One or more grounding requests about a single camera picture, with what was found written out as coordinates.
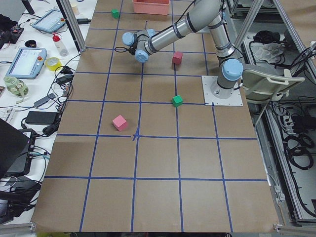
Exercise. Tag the aluminium frame post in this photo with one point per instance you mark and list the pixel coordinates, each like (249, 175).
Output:
(73, 26)

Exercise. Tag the pink cube near centre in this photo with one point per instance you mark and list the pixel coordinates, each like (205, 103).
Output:
(177, 58)

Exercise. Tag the red cap squeeze bottle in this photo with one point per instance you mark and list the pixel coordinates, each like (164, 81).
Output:
(59, 45)

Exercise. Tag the pink plastic bin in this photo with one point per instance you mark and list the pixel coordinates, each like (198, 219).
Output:
(158, 7)

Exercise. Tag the far teach pendant tablet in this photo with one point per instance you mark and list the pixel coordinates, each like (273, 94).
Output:
(52, 21)

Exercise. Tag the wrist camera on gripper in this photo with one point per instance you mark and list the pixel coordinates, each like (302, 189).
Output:
(132, 50)

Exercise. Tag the paper cup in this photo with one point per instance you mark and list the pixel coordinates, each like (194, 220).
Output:
(75, 8)

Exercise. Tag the teach pendant tablet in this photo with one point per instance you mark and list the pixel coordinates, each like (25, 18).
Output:
(27, 63)
(52, 21)

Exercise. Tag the near teach pendant tablet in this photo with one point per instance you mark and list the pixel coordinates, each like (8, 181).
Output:
(27, 63)

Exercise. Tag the yellow tape roll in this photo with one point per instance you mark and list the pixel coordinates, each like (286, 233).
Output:
(53, 64)

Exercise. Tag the green cube far corner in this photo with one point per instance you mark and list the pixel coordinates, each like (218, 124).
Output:
(115, 13)

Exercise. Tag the green cube near base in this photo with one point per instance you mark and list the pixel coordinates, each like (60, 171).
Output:
(177, 101)

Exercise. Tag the pink cube near edge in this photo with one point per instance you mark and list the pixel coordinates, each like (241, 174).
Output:
(120, 123)

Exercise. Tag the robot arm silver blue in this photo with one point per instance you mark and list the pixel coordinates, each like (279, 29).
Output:
(198, 15)

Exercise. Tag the black power adapter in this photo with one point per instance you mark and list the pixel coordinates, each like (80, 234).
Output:
(40, 118)

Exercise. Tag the grey office chair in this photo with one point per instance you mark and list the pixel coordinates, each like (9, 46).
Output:
(262, 85)

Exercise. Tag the small black power brick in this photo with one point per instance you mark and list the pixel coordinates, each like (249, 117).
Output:
(83, 21)

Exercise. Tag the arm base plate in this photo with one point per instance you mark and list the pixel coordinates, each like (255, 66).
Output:
(214, 95)

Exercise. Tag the black laptop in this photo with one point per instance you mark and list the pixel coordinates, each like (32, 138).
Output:
(15, 150)

